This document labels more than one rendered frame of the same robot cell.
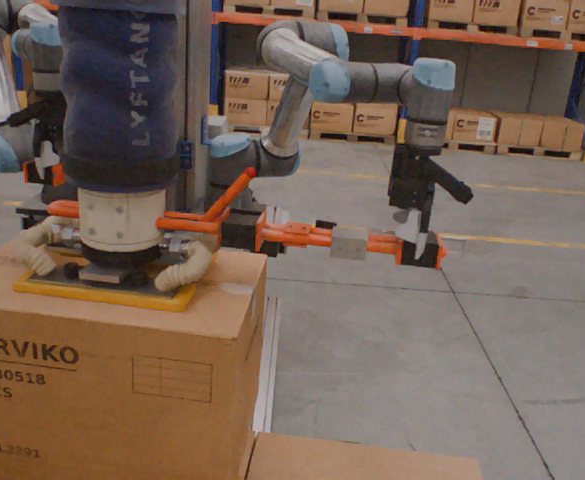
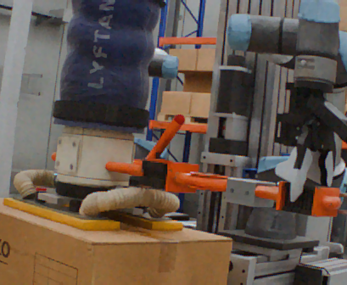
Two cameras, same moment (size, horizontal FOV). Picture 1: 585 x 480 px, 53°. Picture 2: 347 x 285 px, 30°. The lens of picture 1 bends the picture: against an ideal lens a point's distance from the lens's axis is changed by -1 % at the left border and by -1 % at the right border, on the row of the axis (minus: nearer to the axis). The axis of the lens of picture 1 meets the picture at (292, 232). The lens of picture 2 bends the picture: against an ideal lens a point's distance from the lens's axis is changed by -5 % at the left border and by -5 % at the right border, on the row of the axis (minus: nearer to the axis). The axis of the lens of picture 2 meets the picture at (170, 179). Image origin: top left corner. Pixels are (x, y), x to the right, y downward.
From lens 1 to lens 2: 0.86 m
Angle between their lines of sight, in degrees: 43
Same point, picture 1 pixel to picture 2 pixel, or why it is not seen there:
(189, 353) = (65, 255)
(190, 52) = (268, 84)
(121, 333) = (31, 231)
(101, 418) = not seen: outside the picture
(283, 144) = not seen: hidden behind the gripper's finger
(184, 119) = (258, 148)
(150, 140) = (103, 85)
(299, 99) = not seen: hidden behind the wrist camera
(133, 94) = (95, 47)
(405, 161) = (293, 97)
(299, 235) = (203, 177)
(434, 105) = (308, 36)
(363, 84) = (265, 30)
